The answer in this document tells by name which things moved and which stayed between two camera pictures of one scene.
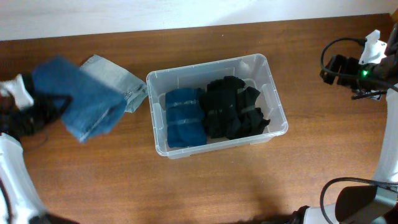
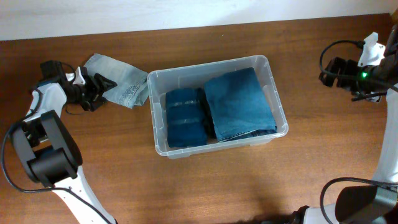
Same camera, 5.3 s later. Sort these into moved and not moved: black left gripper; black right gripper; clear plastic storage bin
Moved: black left gripper
Not moved: clear plastic storage bin; black right gripper
